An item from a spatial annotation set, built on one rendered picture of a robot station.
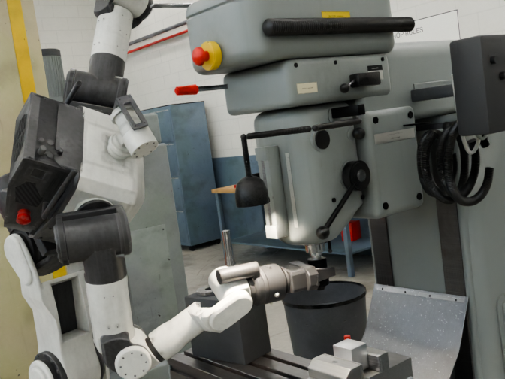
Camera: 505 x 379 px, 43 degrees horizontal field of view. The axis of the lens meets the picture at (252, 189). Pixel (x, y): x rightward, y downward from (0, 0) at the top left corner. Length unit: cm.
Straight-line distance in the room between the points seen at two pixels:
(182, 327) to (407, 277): 72
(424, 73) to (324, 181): 45
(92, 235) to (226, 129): 757
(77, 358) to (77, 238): 53
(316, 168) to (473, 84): 38
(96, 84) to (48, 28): 949
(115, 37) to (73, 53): 949
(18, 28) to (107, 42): 140
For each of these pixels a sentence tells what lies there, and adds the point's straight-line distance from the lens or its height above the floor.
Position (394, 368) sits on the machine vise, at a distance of 163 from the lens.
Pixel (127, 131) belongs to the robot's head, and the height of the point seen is 162.
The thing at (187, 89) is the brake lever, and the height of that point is 170.
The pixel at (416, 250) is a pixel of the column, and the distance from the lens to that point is 186.
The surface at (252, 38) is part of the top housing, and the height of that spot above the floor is 177.
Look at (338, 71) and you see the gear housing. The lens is 149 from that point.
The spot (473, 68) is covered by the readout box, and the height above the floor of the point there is 166.
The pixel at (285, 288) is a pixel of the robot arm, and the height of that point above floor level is 122.
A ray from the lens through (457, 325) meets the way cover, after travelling 180.
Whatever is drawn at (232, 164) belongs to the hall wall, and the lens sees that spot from 887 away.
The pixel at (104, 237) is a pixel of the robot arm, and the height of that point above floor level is 142.
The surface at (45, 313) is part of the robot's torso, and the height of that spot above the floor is 119.
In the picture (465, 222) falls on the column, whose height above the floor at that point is 128.
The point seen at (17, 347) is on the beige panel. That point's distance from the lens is 309.
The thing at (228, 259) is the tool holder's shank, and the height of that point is 122.
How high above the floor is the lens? 161
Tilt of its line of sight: 6 degrees down
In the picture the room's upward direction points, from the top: 8 degrees counter-clockwise
